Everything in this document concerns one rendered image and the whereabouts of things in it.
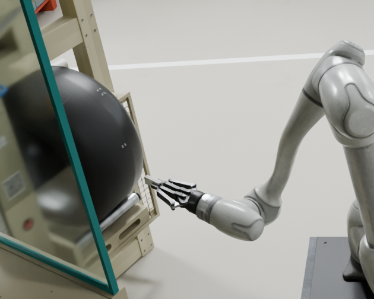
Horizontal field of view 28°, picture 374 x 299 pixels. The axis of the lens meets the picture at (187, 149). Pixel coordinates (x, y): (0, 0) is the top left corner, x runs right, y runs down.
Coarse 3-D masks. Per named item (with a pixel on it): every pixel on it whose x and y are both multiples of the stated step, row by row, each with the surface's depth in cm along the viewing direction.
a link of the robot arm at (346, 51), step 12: (336, 48) 199; (348, 48) 197; (360, 48) 198; (324, 60) 201; (336, 60) 196; (348, 60) 196; (360, 60) 197; (312, 72) 204; (324, 72) 195; (312, 84) 202; (312, 96) 203
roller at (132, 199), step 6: (132, 192) 278; (126, 198) 275; (132, 198) 275; (138, 198) 277; (120, 204) 273; (126, 204) 273; (132, 204) 275; (114, 210) 270; (120, 210) 271; (126, 210) 273; (108, 216) 268; (114, 216) 269; (120, 216) 271; (102, 222) 266; (108, 222) 267; (102, 228) 265
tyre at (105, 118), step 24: (72, 72) 252; (72, 96) 243; (96, 96) 247; (72, 120) 238; (96, 120) 243; (120, 120) 248; (96, 144) 240; (120, 144) 247; (96, 168) 241; (120, 168) 248; (96, 192) 245; (120, 192) 254
